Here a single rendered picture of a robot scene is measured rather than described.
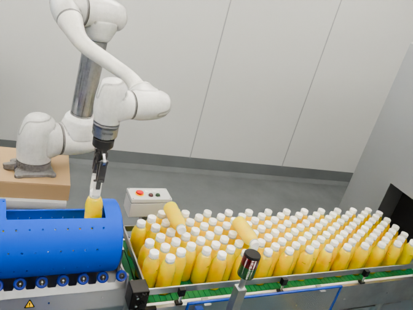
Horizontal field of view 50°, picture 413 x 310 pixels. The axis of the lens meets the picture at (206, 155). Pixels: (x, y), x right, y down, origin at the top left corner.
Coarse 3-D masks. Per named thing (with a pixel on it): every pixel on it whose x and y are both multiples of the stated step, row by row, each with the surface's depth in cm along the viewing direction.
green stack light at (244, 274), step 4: (240, 264) 164; (240, 268) 164; (244, 268) 162; (240, 272) 164; (244, 272) 163; (248, 272) 162; (252, 272) 162; (240, 276) 164; (244, 276) 163; (248, 276) 163; (252, 276) 164
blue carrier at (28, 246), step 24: (0, 216) 152; (24, 216) 176; (48, 216) 180; (72, 216) 184; (120, 216) 170; (0, 240) 149; (24, 240) 152; (48, 240) 155; (72, 240) 159; (96, 240) 163; (120, 240) 167; (0, 264) 150; (24, 264) 154; (48, 264) 158; (72, 264) 162; (96, 264) 166
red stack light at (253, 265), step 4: (244, 256) 162; (244, 260) 162; (248, 260) 160; (244, 264) 162; (248, 264) 161; (252, 264) 161; (256, 264) 161; (248, 268) 161; (252, 268) 161; (256, 268) 163
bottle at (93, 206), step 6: (90, 198) 167; (96, 198) 166; (90, 204) 166; (96, 204) 167; (102, 204) 169; (90, 210) 167; (96, 210) 168; (84, 216) 170; (90, 216) 168; (96, 216) 169
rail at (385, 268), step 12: (408, 264) 237; (276, 276) 200; (288, 276) 202; (300, 276) 206; (312, 276) 209; (324, 276) 213; (156, 288) 174; (168, 288) 177; (192, 288) 182; (204, 288) 185
